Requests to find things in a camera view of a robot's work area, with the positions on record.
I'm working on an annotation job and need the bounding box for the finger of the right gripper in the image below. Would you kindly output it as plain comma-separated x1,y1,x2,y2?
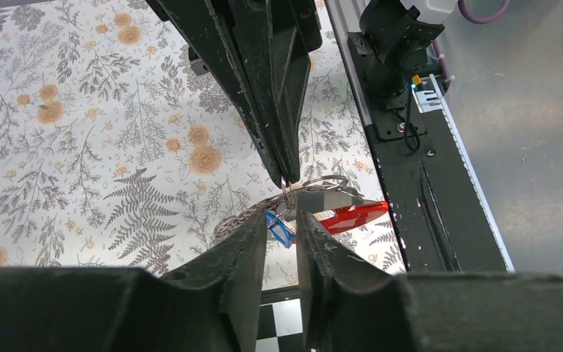
214,1,323,184
157,1,282,187

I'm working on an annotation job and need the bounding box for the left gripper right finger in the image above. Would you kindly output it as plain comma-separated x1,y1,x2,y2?
296,211,563,351

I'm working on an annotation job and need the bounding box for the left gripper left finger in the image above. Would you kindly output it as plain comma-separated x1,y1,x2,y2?
0,211,267,351

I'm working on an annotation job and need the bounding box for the blue key tag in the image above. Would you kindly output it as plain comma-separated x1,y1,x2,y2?
265,210,295,249

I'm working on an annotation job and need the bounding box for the keyring with red fob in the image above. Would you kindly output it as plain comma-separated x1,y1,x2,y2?
213,175,389,245

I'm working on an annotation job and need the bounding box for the black white chessboard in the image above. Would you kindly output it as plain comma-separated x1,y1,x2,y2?
255,286,314,352

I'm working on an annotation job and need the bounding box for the floral table mat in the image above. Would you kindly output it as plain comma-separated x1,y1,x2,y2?
0,1,278,275

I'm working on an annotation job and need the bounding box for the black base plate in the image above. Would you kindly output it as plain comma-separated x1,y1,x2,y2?
345,33,514,272

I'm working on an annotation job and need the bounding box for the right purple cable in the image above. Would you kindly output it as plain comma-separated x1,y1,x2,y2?
429,0,512,91

